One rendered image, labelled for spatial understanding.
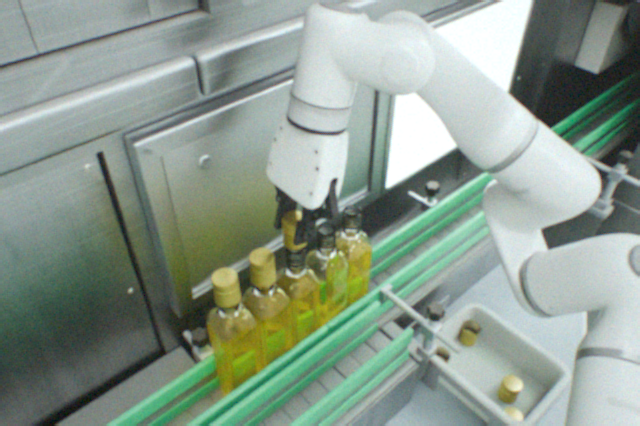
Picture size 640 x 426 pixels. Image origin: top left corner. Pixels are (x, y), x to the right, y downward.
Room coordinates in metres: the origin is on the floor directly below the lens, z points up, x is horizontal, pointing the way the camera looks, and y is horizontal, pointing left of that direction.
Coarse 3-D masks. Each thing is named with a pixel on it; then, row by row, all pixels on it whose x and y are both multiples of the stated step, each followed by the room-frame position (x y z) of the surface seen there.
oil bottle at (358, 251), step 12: (336, 240) 0.62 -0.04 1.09; (348, 240) 0.61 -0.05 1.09; (360, 240) 0.61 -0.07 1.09; (348, 252) 0.59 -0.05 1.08; (360, 252) 0.60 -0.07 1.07; (348, 264) 0.59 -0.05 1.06; (360, 264) 0.60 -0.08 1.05; (348, 276) 0.59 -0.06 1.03; (360, 276) 0.60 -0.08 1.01; (348, 288) 0.59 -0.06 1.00; (360, 288) 0.61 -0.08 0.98; (348, 300) 0.59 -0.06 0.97
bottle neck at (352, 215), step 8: (344, 208) 0.63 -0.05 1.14; (352, 208) 0.63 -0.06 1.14; (360, 208) 0.63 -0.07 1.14; (344, 216) 0.62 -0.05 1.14; (352, 216) 0.61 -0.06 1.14; (360, 216) 0.62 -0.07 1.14; (344, 224) 0.62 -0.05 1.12; (352, 224) 0.61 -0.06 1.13; (360, 224) 0.62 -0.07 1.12; (344, 232) 0.62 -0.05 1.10; (352, 232) 0.61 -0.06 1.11
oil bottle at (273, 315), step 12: (252, 288) 0.51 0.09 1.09; (276, 288) 0.51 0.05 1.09; (252, 300) 0.49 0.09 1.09; (264, 300) 0.49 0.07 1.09; (276, 300) 0.49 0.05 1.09; (288, 300) 0.50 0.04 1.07; (252, 312) 0.49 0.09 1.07; (264, 312) 0.48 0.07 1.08; (276, 312) 0.49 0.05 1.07; (288, 312) 0.50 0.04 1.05; (264, 324) 0.47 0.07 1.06; (276, 324) 0.48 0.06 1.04; (288, 324) 0.50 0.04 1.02; (264, 336) 0.47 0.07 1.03; (276, 336) 0.48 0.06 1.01; (288, 336) 0.50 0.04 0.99; (264, 348) 0.47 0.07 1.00; (276, 348) 0.48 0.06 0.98; (288, 348) 0.50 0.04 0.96; (264, 360) 0.47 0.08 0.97
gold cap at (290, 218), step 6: (294, 210) 0.56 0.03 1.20; (288, 216) 0.55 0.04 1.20; (294, 216) 0.55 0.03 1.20; (300, 216) 0.55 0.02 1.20; (282, 222) 0.54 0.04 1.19; (288, 222) 0.54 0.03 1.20; (294, 222) 0.54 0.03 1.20; (288, 228) 0.53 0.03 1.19; (294, 228) 0.53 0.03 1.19; (288, 234) 0.53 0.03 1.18; (288, 240) 0.53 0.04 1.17; (288, 246) 0.53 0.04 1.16; (294, 246) 0.53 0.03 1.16; (300, 246) 0.53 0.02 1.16
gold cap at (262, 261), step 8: (256, 256) 0.51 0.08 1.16; (264, 256) 0.51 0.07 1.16; (272, 256) 0.51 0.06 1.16; (256, 264) 0.49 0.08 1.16; (264, 264) 0.49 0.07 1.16; (272, 264) 0.50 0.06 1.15; (256, 272) 0.49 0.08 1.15; (264, 272) 0.49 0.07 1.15; (272, 272) 0.50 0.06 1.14; (256, 280) 0.49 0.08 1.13; (264, 280) 0.49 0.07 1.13; (272, 280) 0.50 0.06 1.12
